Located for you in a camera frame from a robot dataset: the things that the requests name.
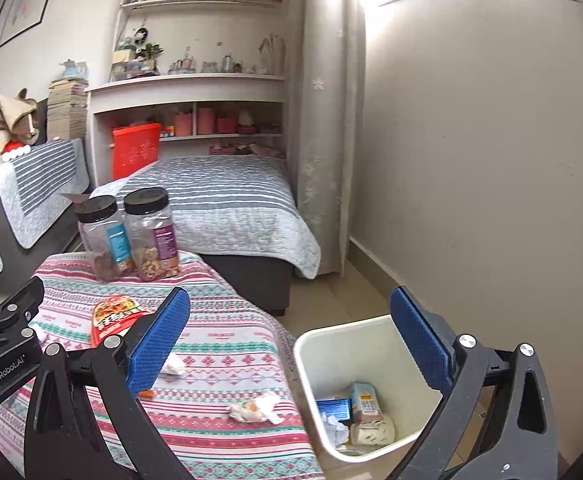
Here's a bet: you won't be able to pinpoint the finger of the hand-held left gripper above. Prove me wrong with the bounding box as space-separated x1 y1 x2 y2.
0 276 46 359

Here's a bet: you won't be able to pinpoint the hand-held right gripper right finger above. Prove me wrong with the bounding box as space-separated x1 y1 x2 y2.
389 286 559 480

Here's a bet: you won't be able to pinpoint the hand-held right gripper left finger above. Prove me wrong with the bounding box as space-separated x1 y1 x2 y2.
24 287 194 480

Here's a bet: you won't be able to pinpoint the white tissue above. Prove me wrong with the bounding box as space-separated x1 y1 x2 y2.
158 357 186 377

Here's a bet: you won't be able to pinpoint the red instant noodle cup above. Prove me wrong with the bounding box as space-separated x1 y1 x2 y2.
90 294 152 348

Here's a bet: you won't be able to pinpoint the blue and white milk carton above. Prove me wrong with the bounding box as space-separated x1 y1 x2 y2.
349 382 385 423

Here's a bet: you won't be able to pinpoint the beige paper cup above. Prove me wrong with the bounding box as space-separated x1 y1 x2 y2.
349 417 396 447

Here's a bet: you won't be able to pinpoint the white trash bin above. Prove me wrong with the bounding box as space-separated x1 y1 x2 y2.
294 314 452 463

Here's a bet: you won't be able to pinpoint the small blue box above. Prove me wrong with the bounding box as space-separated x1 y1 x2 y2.
316 397 355 423

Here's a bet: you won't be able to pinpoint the printed tissue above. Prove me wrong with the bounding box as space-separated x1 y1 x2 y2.
228 391 283 426

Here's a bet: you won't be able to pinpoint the white paper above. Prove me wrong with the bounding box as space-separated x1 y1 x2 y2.
321 415 349 446

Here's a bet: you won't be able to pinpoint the dark grey sofa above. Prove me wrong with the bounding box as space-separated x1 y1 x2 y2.
0 97 92 296

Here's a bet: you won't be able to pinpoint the patterned striped tablecloth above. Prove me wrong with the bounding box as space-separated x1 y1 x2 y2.
0 250 325 480

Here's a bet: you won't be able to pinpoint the purple label nut jar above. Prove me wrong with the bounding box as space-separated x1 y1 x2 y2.
124 187 181 282

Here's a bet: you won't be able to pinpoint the blue label snack jar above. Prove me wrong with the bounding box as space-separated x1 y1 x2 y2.
74 195 134 282

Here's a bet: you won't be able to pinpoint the dark daybed base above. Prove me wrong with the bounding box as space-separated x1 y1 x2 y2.
201 254 295 317

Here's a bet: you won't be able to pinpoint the tall stack of magazines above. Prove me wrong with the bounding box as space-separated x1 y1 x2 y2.
47 80 89 141

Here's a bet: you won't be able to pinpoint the red plastic basket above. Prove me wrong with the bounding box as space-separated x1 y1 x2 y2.
111 122 163 181

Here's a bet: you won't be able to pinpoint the pile of plush toys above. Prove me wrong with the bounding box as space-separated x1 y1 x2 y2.
210 142 284 157

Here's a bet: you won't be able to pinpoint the light blue tissue box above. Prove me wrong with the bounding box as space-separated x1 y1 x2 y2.
60 60 89 82

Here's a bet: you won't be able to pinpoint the grey flowered curtain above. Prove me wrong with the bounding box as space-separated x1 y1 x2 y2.
281 0 367 277

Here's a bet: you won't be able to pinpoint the clear desk organizer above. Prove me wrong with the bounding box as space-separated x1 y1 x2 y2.
111 50 157 81

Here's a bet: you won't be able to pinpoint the white bookshelf unit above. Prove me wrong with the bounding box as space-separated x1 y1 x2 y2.
85 0 292 196

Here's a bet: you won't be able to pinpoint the framed pastel picture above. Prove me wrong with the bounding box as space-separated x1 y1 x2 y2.
0 0 67 47

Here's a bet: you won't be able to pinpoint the pen holder with pens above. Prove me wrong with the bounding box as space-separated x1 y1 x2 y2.
168 52 197 75

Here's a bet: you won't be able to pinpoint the leaning booklets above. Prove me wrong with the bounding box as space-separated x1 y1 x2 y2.
258 32 287 75

